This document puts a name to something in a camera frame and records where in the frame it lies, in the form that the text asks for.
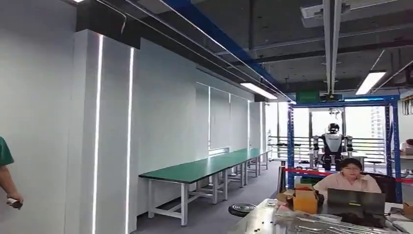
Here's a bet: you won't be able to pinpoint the small white object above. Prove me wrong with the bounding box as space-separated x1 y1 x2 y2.
6 197 23 210

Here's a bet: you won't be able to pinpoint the long green top workbench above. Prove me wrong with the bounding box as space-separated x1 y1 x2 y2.
138 147 273 227

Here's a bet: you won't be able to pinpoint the long ceiling light panel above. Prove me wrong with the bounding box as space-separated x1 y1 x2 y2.
355 70 388 96
240 82 279 100

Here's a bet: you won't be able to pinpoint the blue ceiling beam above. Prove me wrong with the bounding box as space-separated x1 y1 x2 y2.
160 0 282 88

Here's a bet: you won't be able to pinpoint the round black stool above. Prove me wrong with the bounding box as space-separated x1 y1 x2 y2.
227 202 258 218

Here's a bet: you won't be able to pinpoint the green plastic crate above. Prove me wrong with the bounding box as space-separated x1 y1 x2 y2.
295 90 320 104
300 176 322 187

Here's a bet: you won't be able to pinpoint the open brown cardboard box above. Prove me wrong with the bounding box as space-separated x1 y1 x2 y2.
276 183 314 204

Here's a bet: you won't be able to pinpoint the red barrier tape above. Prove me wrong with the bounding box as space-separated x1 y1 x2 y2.
281 167 413 184

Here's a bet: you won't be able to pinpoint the steel bench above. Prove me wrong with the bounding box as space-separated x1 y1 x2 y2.
225 198 413 234

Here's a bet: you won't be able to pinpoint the black hoist trolley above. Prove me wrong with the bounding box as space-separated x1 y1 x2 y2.
319 93 344 102

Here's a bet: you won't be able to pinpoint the black and silver humanoid robot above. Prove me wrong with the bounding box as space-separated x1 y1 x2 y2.
311 123 354 172

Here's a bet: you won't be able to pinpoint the orange cardboard box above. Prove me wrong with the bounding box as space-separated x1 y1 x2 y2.
292 188 319 215

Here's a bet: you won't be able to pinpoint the white ceiling air unit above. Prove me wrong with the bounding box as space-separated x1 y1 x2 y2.
300 0 351 28

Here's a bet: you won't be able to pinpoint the person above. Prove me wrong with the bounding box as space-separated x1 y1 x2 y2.
0 136 24 207
312 157 382 198
399 138 413 153

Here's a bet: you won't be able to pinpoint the tray of metal parts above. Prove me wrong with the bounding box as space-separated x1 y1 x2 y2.
274 212 395 234

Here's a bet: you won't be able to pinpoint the dark grey laptop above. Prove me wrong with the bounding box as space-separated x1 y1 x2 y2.
326 188 387 216

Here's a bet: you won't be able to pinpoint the black bag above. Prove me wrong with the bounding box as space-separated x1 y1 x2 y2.
335 211 387 229

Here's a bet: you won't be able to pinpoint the black office chair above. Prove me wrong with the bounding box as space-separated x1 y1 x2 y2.
362 172 398 204

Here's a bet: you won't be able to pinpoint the white wall blind panels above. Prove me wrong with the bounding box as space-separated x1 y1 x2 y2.
196 82 250 153

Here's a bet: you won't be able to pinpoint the grey overhead hoist rail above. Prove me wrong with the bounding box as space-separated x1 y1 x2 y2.
322 0 343 96

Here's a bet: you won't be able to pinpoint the blue steel rack frame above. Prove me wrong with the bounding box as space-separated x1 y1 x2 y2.
286 95 403 204

